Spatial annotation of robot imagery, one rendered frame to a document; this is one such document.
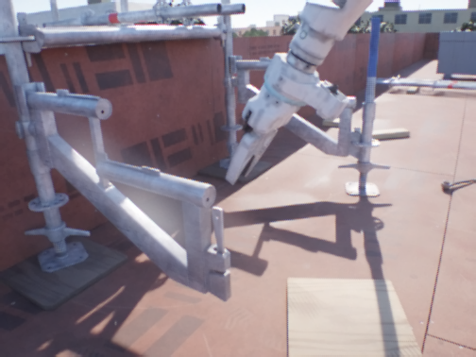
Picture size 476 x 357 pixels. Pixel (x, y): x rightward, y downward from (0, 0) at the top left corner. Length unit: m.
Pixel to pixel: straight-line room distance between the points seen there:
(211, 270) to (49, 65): 0.90
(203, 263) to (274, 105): 0.41
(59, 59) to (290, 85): 1.00
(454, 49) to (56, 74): 5.78
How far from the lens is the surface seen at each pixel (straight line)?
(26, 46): 1.23
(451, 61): 6.45
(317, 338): 0.96
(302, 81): 0.57
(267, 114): 0.58
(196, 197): 0.76
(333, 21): 0.55
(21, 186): 1.38
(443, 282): 1.26
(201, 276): 0.87
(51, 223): 1.32
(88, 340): 1.07
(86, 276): 1.26
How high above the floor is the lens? 0.70
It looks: 21 degrees down
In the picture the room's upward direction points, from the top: 2 degrees counter-clockwise
